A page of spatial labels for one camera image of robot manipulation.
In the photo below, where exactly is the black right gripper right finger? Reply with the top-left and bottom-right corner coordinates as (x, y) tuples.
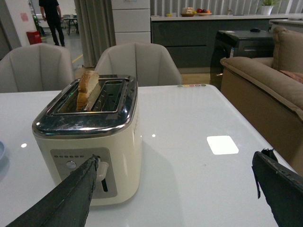
(252, 149), (303, 227)

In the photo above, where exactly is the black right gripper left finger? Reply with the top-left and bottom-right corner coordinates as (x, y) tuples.
(8, 155), (98, 227)

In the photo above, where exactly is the light blue plate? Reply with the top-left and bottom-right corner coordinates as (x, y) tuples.
(0, 141), (5, 159)

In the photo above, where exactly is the slice of bread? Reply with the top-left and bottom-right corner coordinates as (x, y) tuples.
(76, 70), (101, 112)

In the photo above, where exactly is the fruit plate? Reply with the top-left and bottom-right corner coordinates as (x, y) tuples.
(196, 8), (212, 16)

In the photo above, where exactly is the cream and chrome toaster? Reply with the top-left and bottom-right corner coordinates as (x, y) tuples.
(32, 75), (142, 206)

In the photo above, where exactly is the beige sofa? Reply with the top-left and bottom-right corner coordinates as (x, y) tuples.
(221, 26), (303, 175)

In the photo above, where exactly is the coloured dot sticker strip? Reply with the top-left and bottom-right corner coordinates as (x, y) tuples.
(177, 84), (206, 87)

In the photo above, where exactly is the grey armchair left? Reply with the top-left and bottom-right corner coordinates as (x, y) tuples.
(0, 43), (75, 93)

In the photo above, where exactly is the grey armchair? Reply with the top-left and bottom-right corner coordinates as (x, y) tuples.
(0, 43), (75, 93)
(95, 42), (182, 87)

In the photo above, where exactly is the black appliance box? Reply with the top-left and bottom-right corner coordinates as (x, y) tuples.
(210, 30), (274, 89)

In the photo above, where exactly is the black computer mouse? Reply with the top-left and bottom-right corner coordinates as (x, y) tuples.
(250, 28), (261, 33)

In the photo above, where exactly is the grey armchair right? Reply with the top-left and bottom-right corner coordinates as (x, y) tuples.
(95, 42), (182, 87)

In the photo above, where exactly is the red box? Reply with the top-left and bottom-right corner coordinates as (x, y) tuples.
(26, 31), (42, 45)

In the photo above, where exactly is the dark grey kitchen counter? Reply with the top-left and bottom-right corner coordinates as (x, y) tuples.
(151, 14), (292, 68)

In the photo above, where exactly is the potted plant white pot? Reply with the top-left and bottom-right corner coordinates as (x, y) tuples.
(257, 0), (281, 16)

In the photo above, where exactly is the grey curtain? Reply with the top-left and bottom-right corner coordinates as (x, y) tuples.
(74, 0), (116, 68)

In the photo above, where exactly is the person in black clothes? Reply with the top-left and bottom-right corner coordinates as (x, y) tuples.
(39, 0), (65, 47)

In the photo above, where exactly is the white drawer cabinet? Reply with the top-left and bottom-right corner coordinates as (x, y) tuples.
(111, 0), (151, 45)

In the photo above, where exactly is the basket on counter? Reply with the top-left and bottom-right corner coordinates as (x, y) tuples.
(181, 7), (196, 17)

